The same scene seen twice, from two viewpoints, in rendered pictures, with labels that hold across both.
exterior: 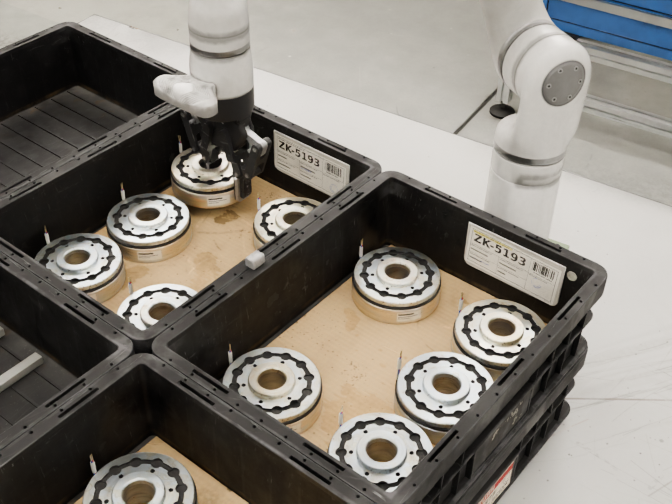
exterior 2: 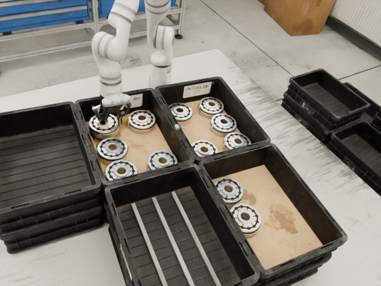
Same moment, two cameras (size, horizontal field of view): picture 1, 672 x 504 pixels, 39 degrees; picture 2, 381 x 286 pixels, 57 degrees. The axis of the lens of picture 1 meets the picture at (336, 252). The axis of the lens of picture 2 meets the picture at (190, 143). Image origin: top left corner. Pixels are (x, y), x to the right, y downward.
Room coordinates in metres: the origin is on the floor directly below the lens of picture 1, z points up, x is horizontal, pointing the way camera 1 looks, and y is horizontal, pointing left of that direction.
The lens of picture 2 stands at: (0.42, 0.89, 1.77)
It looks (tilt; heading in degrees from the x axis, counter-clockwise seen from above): 46 degrees down; 290
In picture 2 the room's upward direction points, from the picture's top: 11 degrees clockwise
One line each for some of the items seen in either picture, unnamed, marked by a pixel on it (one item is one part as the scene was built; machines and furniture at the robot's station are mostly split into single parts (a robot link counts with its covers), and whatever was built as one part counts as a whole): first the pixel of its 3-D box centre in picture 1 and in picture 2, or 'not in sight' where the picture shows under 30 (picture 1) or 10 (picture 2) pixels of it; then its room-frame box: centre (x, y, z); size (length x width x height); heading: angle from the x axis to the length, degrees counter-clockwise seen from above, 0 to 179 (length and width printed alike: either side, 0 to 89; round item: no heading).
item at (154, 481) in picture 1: (138, 494); (228, 189); (0.53, 0.17, 0.86); 0.05 x 0.05 x 0.01
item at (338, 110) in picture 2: not in sight; (314, 118); (0.33, -1.05, 0.37); 0.40 x 0.30 x 0.45; 149
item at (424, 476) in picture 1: (390, 314); (209, 115); (0.72, -0.06, 0.92); 0.40 x 0.30 x 0.02; 142
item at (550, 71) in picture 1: (538, 96); (162, 46); (1.04, -0.25, 0.99); 0.09 x 0.09 x 0.17; 23
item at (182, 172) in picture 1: (210, 167); (104, 122); (1.03, 0.17, 0.88); 0.10 x 0.10 x 0.01
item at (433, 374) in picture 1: (446, 385); (224, 121); (0.67, -0.12, 0.86); 0.05 x 0.05 x 0.01
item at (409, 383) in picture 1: (445, 388); (223, 122); (0.67, -0.12, 0.86); 0.10 x 0.10 x 0.01
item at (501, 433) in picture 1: (387, 349); (207, 125); (0.72, -0.06, 0.87); 0.40 x 0.30 x 0.11; 142
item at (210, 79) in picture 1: (209, 66); (112, 87); (1.00, 0.15, 1.04); 0.11 x 0.09 x 0.06; 142
